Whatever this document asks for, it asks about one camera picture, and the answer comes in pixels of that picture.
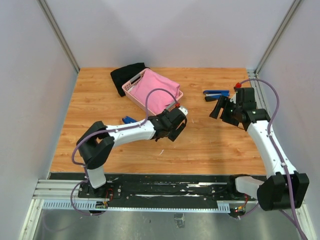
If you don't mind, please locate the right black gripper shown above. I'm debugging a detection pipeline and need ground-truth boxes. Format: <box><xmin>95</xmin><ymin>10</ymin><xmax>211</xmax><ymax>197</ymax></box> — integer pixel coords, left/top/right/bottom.
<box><xmin>209</xmin><ymin>95</ymin><xmax>242</xmax><ymax>127</ymax></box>

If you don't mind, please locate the black folded cloth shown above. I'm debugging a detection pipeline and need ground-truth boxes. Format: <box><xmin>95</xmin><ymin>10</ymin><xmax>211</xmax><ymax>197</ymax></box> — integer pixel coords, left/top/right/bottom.
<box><xmin>110</xmin><ymin>62</ymin><xmax>147</xmax><ymax>97</ymax></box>

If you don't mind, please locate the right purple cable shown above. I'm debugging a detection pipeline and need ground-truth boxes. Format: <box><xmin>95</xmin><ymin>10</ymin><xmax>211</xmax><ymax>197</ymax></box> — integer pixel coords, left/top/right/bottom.
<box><xmin>234</xmin><ymin>78</ymin><xmax>308</xmax><ymax>240</ymax></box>

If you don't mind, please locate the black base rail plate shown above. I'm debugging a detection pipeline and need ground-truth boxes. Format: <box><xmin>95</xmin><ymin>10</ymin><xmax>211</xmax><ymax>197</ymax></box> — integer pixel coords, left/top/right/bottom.
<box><xmin>49</xmin><ymin>172</ymin><xmax>256</xmax><ymax>213</ymax></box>

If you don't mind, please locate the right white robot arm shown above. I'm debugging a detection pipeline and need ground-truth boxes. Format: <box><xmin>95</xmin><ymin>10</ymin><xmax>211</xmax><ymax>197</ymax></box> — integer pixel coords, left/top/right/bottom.
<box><xmin>209</xmin><ymin>87</ymin><xmax>310</xmax><ymax>211</ymax></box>

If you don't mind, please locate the purple cable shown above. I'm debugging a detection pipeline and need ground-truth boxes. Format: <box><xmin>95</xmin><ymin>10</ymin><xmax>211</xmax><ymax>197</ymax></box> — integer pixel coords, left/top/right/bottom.
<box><xmin>69</xmin><ymin>88</ymin><xmax>182</xmax><ymax>217</ymax></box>
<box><xmin>234</xmin><ymin>78</ymin><xmax>308</xmax><ymax>240</ymax></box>

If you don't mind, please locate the pink folded cloth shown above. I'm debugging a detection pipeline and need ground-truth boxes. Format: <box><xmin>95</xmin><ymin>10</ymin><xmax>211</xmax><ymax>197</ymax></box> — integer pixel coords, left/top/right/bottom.
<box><xmin>129</xmin><ymin>68</ymin><xmax>181</xmax><ymax>116</ymax></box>

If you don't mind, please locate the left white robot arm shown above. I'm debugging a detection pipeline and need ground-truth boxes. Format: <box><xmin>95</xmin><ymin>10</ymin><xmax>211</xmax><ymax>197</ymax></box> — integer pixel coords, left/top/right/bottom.
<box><xmin>72</xmin><ymin>106</ymin><xmax>188</xmax><ymax>198</ymax></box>

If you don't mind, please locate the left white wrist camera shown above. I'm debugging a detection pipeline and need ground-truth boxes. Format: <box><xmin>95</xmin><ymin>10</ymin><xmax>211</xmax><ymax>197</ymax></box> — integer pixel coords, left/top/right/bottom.
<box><xmin>175</xmin><ymin>102</ymin><xmax>188</xmax><ymax>116</ymax></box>

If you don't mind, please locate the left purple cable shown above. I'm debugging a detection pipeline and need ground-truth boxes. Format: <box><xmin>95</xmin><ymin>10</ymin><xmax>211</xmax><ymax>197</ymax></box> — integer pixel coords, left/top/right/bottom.
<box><xmin>69</xmin><ymin>88</ymin><xmax>182</xmax><ymax>217</ymax></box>

